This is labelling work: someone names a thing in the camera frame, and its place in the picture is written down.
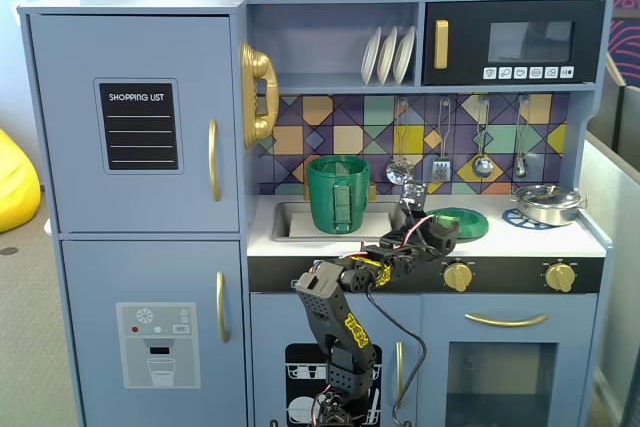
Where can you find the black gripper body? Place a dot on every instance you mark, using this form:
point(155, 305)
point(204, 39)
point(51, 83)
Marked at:
point(442, 236)

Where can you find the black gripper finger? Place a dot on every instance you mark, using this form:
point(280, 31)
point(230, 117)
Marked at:
point(429, 225)
point(446, 239)

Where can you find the green container lid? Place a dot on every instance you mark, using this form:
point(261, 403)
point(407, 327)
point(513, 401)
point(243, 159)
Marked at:
point(472, 224)

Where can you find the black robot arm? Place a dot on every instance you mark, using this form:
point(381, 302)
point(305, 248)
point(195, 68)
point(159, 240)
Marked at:
point(325, 307)

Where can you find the steel pot lid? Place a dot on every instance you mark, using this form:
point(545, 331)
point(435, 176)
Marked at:
point(542, 194)

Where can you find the steel slotted spoon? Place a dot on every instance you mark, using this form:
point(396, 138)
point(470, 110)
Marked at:
point(397, 171)

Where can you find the steel slotted spatula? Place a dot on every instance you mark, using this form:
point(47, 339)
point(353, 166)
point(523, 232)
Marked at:
point(441, 169)

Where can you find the gold stove knob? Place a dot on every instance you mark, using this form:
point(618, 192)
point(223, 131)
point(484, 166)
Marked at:
point(560, 277)
point(457, 277)

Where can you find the steel ladle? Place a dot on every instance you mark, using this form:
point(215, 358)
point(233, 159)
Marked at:
point(483, 167)

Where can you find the green printed container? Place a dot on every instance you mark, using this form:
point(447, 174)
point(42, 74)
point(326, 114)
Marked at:
point(320, 202)

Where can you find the steel toy pot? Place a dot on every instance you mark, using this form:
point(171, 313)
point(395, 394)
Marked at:
point(545, 217)

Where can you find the steel small spoon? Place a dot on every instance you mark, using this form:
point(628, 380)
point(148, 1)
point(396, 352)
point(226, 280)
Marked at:
point(520, 167)

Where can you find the grey toy sink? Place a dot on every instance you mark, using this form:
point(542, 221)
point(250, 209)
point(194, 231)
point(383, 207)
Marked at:
point(280, 222)

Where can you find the white toy plate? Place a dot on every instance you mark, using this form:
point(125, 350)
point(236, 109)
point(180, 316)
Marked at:
point(386, 57)
point(370, 59)
point(404, 54)

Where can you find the blue oven door with window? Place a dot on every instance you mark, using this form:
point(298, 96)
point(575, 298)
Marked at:
point(570, 337)

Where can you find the grey partition panel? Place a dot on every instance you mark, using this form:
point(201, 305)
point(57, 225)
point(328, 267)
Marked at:
point(615, 227)

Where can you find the black microwave door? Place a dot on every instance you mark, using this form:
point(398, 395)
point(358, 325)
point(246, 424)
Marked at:
point(470, 12)

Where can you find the gold toy telephone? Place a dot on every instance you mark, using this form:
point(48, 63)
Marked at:
point(257, 67)

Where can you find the black shopping list chalkboard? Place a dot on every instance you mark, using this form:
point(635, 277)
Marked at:
point(140, 147)

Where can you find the blue freezer door with dispenser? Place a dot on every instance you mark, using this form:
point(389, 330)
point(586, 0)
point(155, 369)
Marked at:
point(100, 277)

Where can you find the blue toy kitchen unit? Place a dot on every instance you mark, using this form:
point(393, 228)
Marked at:
point(150, 1)

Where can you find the grey ice dispenser panel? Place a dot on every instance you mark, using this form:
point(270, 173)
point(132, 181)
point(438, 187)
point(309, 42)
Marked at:
point(130, 362)

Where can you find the blue fridge door with chalkboard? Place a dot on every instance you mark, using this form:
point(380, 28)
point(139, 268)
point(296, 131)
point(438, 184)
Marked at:
point(65, 172)

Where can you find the yellow beanbag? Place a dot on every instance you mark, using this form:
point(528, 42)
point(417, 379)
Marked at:
point(15, 182)

